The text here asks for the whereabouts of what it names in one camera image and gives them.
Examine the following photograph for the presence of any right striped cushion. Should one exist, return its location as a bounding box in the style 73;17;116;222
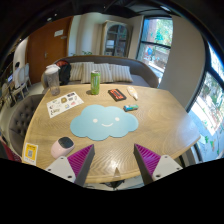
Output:
110;64;133;82

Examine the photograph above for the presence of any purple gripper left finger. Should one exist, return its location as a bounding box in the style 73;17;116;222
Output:
46;145;95;186

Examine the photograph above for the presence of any clear plastic shaker bottle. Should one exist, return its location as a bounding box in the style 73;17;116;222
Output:
45;64;60;96

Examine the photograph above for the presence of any middle striped cushion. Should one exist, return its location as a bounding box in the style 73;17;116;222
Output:
81;62;113;83

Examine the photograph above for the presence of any left striped cushion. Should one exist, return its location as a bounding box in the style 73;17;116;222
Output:
70;62;93;83

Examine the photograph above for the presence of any yellow QR code card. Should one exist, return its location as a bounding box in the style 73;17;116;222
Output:
23;143;38;165

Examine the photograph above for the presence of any white chair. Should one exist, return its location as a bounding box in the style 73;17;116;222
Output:
13;62;27;96

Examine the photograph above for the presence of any green drink can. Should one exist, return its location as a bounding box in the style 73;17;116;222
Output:
91;70;101;95

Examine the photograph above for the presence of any cream plastic wrapped item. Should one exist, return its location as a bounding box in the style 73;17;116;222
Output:
127;86;138;100

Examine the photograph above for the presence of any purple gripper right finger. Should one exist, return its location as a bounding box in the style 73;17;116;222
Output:
134;144;182;185

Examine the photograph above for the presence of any orange wooden door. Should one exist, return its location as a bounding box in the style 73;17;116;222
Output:
26;17;72;84

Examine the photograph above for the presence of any black and red box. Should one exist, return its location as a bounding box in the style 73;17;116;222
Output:
108;89;126;102

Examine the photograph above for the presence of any white sticker sheet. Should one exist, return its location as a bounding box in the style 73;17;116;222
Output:
47;92;84;118

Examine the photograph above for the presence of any striped cushion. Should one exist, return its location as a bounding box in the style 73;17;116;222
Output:
70;62;93;83
81;62;113;83
110;64;133;82

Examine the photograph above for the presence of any blue cloud-shaped mouse pad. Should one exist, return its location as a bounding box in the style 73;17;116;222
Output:
70;105;139;141

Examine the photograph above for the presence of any glass door cabinet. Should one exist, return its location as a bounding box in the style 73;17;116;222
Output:
100;20;132;57

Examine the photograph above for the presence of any grey tufted chair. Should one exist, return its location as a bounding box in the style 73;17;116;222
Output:
9;94;43;156

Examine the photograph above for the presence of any black backpack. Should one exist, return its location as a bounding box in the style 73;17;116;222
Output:
56;60;71;85

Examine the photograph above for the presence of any grey curved sofa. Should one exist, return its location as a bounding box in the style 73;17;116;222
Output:
40;54;160;89

